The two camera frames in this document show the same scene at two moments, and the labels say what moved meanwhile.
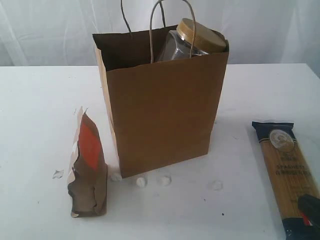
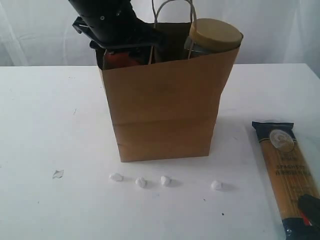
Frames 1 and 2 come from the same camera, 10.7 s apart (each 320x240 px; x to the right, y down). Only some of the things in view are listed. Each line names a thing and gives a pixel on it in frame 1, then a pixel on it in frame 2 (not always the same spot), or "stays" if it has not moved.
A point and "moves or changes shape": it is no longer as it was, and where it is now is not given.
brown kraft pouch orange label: x=87 y=180 to x=112 y=60
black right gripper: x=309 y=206 stays
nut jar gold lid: x=207 y=39 moves or changes shape
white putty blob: x=165 y=180 stays
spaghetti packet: x=289 y=173 stays
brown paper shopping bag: x=161 y=113 moves or changes shape
